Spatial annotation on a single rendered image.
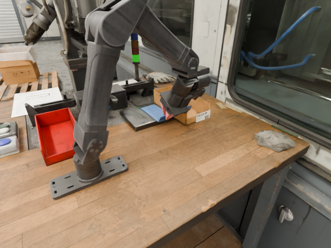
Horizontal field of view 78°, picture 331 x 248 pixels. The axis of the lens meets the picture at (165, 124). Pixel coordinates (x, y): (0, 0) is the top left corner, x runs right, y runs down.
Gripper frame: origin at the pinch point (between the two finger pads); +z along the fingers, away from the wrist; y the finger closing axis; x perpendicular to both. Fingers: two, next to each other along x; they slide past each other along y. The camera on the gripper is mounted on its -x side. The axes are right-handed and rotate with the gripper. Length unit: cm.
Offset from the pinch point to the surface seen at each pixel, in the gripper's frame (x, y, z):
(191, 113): -13.7, -1.1, 3.2
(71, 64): 25.4, 30.0, -3.8
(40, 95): 37, 52, 34
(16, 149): 49, 10, 9
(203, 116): -14.8, -5.8, -0.6
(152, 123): 5.2, 0.7, 3.2
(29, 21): -37, 813, 486
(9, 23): 29, 813, 491
